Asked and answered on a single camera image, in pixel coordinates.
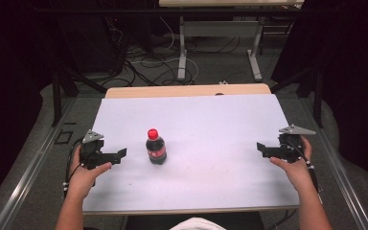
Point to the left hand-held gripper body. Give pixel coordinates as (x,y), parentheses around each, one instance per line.
(91,153)

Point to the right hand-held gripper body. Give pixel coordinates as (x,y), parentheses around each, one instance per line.
(292,145)

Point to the cola bottle with red cap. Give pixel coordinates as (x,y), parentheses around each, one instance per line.
(156,150)

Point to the person's left hand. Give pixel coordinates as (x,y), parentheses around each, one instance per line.
(83,179)

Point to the person's right hand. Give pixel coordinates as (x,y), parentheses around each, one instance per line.
(295,174)

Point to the black metal stand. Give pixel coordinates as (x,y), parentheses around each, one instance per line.
(317,96)
(57,96)

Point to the white board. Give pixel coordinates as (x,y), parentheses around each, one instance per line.
(204,127)

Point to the wooden table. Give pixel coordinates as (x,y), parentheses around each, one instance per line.
(172,90)

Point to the person's white garment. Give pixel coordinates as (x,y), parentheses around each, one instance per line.
(196,224)

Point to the black equipment cabinet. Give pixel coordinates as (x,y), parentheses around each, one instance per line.
(89,41)

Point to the desk with white legs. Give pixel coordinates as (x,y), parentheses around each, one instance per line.
(220,28)

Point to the black horizontal bar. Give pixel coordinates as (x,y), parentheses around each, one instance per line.
(108,10)

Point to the metal floor rail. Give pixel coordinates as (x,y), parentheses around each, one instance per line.
(341,179)
(28,175)

